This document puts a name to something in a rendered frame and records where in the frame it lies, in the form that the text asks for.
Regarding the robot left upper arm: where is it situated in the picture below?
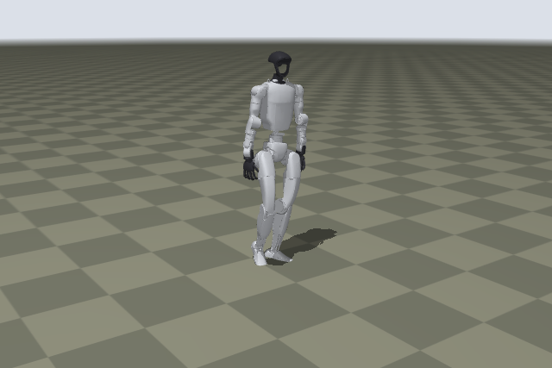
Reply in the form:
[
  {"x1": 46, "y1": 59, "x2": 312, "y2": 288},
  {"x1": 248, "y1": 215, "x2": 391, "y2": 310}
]
[{"x1": 294, "y1": 84, "x2": 309, "y2": 125}]

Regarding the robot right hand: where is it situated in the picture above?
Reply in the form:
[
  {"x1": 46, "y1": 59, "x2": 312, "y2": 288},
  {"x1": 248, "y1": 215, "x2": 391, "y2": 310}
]
[{"x1": 243, "y1": 150, "x2": 259, "y2": 180}]

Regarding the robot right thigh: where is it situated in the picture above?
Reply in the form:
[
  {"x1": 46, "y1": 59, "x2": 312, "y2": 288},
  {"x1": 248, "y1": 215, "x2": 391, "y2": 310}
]
[{"x1": 253, "y1": 148, "x2": 277, "y2": 216}]

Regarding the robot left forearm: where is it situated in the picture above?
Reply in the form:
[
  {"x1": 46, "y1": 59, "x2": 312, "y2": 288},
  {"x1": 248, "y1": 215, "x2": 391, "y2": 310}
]
[{"x1": 296, "y1": 122, "x2": 308, "y2": 152}]

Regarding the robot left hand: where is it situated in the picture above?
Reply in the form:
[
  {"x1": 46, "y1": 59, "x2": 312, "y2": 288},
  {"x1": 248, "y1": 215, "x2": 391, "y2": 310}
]
[{"x1": 296, "y1": 146, "x2": 306, "y2": 171}]

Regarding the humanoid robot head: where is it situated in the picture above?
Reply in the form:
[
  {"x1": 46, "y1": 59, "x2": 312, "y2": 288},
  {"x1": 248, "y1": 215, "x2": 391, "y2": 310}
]
[{"x1": 268, "y1": 51, "x2": 292, "y2": 84}]

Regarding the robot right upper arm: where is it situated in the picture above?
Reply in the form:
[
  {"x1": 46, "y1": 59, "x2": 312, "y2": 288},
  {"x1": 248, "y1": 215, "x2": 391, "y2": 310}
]
[{"x1": 249, "y1": 84, "x2": 268, "y2": 128}]

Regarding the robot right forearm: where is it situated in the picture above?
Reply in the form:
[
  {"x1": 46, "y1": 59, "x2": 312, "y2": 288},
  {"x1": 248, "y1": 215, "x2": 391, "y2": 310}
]
[{"x1": 243, "y1": 117, "x2": 257, "y2": 158}]

